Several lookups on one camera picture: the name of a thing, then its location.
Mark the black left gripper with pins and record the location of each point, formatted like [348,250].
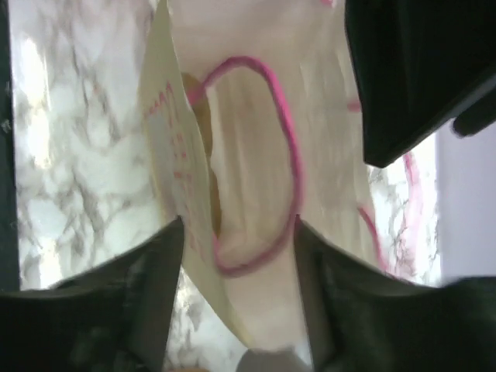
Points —
[419,64]

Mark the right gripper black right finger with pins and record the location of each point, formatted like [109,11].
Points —
[359,319]

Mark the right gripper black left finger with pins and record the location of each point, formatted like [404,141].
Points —
[114,317]

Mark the pink and cream paper bag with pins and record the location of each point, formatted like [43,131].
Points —
[253,119]

